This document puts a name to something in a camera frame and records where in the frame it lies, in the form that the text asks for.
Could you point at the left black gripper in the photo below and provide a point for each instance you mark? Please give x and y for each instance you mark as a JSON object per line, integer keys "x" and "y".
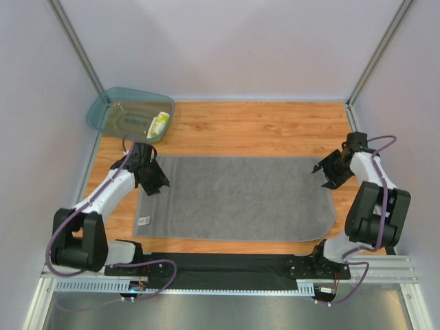
{"x": 155, "y": 178}

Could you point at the left aluminium frame post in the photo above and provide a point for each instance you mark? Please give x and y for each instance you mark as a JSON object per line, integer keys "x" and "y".
{"x": 64, "y": 21}

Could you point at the yellow green patterned towel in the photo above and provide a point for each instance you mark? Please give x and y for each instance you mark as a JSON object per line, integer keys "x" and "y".
{"x": 158, "y": 124}

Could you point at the right aluminium frame post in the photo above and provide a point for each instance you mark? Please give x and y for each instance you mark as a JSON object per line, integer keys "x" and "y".
{"x": 391, "y": 30}

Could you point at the aluminium front rail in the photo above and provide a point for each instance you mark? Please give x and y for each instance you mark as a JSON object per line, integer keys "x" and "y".
{"x": 152, "y": 276}

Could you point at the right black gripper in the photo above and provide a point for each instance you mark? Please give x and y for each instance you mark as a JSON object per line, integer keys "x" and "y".
{"x": 330, "y": 169}

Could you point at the grey towel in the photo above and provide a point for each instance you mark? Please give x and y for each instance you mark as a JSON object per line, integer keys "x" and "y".
{"x": 261, "y": 199}

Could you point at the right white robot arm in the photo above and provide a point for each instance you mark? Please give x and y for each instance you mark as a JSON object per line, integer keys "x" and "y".
{"x": 378, "y": 213}

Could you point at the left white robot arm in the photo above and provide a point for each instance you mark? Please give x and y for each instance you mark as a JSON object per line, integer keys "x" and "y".
{"x": 79, "y": 241}

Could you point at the aluminium frame post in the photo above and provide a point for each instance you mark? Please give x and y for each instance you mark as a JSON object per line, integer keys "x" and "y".
{"x": 391, "y": 30}
{"x": 64, "y": 21}

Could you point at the teal transparent plastic tub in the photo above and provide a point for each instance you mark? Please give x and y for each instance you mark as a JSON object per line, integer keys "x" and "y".
{"x": 122, "y": 112}

